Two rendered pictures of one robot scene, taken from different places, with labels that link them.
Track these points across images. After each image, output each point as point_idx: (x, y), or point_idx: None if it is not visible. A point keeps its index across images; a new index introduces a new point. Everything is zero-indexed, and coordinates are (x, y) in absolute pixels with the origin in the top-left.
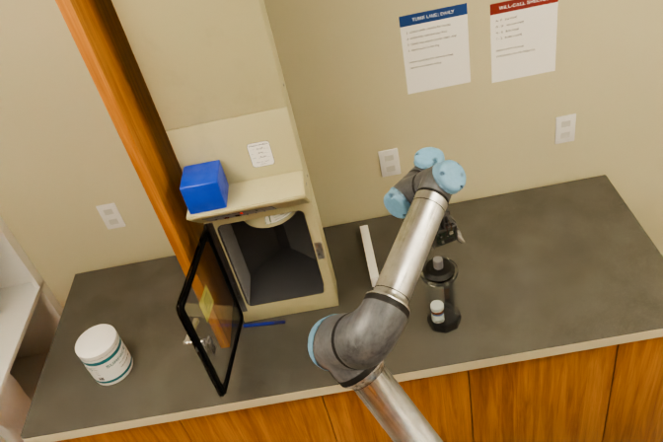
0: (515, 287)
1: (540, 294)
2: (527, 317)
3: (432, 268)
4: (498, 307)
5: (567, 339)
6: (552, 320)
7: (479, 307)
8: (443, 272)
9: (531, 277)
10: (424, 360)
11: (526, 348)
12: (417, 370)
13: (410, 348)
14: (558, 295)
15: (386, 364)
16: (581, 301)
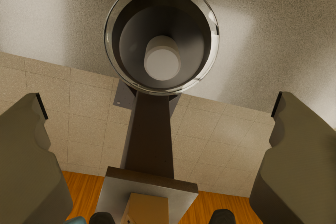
0: (296, 4)
1: (310, 35)
2: (263, 62)
3: (140, 51)
4: (246, 28)
5: (272, 108)
6: (283, 80)
7: (223, 13)
8: (163, 81)
9: None
10: (105, 62)
11: (227, 99)
12: (92, 72)
13: (92, 36)
14: (326, 50)
15: (49, 45)
16: (335, 71)
